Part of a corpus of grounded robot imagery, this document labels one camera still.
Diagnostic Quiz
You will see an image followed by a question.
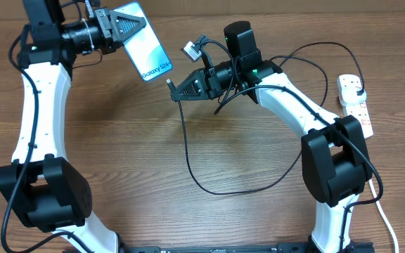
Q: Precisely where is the blue Samsung Galaxy smartphone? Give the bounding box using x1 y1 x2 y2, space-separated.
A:
115 2 173 82

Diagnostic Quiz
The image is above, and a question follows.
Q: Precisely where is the black USB charging cable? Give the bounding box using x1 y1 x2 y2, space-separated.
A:
166 41 366 196

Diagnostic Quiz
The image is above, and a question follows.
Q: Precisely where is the white power extension strip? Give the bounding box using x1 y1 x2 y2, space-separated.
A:
337 74 373 138

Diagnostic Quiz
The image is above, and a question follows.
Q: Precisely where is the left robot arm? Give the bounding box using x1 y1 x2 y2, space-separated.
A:
0 0 149 252

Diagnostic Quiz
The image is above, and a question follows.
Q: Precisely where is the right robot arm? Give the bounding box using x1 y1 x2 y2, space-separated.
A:
169 20 378 252

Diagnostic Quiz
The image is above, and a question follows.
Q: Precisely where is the white USB charger plug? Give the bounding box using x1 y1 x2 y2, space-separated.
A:
339 86 367 106

